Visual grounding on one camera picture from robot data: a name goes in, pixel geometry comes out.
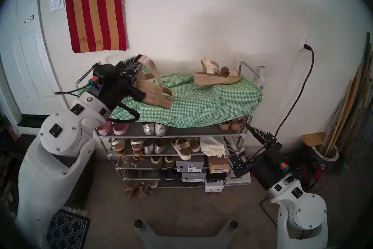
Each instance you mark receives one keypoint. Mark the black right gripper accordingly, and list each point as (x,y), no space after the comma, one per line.
(268,169)

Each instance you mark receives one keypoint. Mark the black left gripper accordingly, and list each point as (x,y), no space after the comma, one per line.
(109,85)

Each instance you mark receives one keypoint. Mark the beige espadrille platform sandal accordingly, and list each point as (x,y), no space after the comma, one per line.
(156,91)
(217,78)

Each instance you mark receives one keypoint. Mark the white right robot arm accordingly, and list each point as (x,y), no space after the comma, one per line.
(303,210)

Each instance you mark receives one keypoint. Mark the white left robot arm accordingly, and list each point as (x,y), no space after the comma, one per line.
(58,149)

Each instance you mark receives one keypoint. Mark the silver flat shoe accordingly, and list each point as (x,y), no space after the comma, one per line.
(160,130)
(160,147)
(148,147)
(148,130)

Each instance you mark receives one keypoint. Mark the grey metal shoe rack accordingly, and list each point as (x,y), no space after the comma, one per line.
(174,133)

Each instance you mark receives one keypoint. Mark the brown suede shoe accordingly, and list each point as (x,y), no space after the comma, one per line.
(170,162)
(156,163)

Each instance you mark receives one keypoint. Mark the brown cork heel sandal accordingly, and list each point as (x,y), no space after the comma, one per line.
(225,126)
(237,125)

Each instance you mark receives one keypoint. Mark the white flat printed box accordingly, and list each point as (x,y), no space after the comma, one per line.
(243,180)

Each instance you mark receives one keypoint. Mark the brown cardboard shoebox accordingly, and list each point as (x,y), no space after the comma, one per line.
(218,165)

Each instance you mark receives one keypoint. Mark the black shoebox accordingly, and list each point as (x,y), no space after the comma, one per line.
(215,177)

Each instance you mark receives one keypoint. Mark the white shoebox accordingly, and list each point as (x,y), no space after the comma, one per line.
(214,187)

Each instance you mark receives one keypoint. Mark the large grey Vionic shoebox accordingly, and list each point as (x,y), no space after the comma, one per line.
(189,163)

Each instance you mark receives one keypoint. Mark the small grey shoebox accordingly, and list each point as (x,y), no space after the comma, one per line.
(193,177)

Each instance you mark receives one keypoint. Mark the green gingham cloth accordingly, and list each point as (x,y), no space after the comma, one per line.
(198,102)

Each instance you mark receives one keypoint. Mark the black base knob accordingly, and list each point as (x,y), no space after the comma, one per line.
(138,224)
(234,224)

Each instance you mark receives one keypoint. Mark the black bucket white rim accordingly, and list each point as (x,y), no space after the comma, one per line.
(327,158)

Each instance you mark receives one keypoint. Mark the wooden slats bundle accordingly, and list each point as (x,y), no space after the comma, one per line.
(349,111)

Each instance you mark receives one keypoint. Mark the white panel door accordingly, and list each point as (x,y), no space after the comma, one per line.
(26,61)

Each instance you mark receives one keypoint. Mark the dark wooden chest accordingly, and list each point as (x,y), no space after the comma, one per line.
(81,181)

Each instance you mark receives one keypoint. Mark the blue patterned rug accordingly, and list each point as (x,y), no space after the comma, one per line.
(68,229)

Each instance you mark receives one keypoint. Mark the striped flag wall hanging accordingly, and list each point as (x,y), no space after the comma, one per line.
(96,12)

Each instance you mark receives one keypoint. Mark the white light switch plate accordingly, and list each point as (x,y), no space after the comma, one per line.
(56,0)

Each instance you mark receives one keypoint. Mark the white wall outlet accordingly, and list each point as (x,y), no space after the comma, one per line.
(306,39)

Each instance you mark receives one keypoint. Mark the grey robot base frame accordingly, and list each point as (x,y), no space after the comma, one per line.
(148,236)

